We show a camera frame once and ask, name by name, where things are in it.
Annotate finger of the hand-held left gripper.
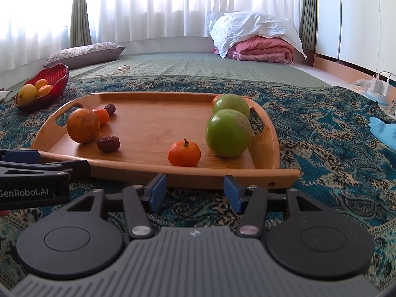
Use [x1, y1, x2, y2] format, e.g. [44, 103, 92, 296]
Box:
[0, 160, 91, 182]
[0, 149, 41, 163]

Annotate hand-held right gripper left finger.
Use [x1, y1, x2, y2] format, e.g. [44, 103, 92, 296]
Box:
[66, 173, 168, 241]

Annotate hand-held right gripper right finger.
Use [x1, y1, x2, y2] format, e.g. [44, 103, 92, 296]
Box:
[223, 175, 323, 238]

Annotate large orange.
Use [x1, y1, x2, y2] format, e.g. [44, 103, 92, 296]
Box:
[66, 108, 101, 144]

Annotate small tangerine with stem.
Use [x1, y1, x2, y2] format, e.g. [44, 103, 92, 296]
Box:
[168, 139, 201, 168]

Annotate green apple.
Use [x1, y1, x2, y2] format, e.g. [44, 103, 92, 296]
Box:
[206, 109, 252, 158]
[212, 94, 251, 120]

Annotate wooden tray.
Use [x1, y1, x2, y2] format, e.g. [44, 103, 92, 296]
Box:
[31, 92, 300, 190]

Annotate yellow mango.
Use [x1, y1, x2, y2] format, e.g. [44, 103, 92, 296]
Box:
[16, 84, 38, 106]

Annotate red ribbed bowl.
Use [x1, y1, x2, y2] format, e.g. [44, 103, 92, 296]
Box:
[15, 63, 69, 112]

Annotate teal paisley blanket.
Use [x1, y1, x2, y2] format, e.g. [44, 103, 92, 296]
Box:
[0, 75, 396, 288]

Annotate beige scissors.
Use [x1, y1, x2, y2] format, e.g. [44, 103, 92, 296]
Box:
[94, 64, 135, 78]

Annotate floral patterned pillow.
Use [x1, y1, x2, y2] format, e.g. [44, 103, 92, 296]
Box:
[42, 42, 126, 69]

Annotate green quilted bedspread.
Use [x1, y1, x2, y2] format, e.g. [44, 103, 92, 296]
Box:
[66, 51, 333, 89]

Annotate folded pink blanket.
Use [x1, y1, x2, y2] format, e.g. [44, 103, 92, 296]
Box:
[213, 35, 294, 64]

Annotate green curtain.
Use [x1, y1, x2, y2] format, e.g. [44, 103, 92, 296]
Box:
[69, 0, 92, 48]
[301, 0, 319, 51]

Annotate light blue cloth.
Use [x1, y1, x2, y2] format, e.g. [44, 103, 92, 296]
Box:
[368, 117, 396, 152]

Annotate white pillow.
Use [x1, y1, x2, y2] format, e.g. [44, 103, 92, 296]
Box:
[207, 11, 307, 59]

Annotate clear plastic wrapper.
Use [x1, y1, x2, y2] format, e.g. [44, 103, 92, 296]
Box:
[353, 79, 373, 93]

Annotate white sheer curtain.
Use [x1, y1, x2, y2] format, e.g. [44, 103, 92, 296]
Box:
[0, 0, 310, 70]

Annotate white wardrobe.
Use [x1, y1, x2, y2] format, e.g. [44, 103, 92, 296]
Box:
[314, 0, 396, 81]

